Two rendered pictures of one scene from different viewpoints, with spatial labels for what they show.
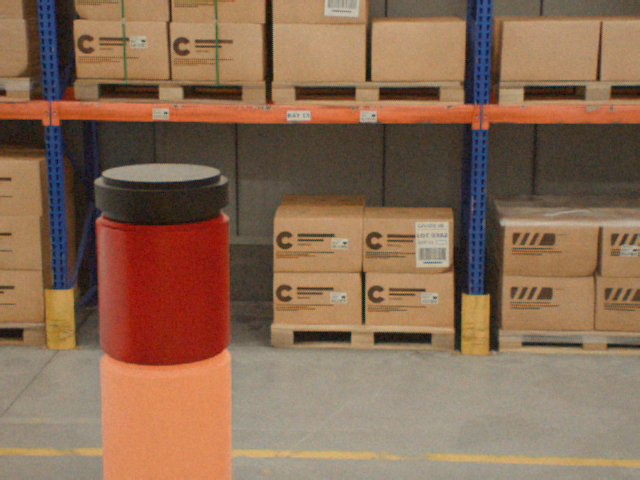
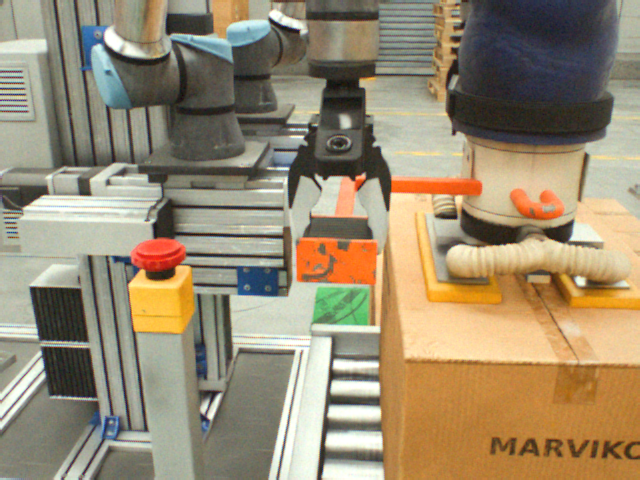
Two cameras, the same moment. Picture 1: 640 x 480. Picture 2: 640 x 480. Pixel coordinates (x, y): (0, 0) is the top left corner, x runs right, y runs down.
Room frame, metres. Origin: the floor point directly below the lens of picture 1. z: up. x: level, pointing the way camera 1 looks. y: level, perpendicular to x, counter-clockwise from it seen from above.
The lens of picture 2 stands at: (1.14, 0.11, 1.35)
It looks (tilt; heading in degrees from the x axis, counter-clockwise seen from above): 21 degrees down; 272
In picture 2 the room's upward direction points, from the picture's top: straight up
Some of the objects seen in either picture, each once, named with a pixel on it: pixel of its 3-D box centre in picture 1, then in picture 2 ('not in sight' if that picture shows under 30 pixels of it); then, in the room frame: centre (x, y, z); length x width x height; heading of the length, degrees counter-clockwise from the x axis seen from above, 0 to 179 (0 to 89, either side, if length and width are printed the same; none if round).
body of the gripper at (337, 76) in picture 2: not in sight; (341, 119); (1.13, -0.59, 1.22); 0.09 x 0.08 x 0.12; 87
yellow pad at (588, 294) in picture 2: not in sight; (574, 246); (0.76, -0.84, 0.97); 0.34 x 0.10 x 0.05; 87
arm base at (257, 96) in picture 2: not in sight; (249, 91); (1.38, -1.67, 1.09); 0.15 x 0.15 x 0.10
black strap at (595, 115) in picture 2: not in sight; (527, 104); (0.86, -0.85, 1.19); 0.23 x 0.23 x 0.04
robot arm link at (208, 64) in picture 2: not in sight; (199, 68); (1.41, -1.18, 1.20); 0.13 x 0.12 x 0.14; 36
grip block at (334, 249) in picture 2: not in sight; (338, 247); (1.13, -0.56, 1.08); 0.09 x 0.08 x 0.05; 177
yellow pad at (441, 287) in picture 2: not in sight; (452, 242); (0.95, -0.85, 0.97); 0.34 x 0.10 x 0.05; 87
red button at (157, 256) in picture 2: not in sight; (159, 260); (1.37, -0.66, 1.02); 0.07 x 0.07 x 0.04
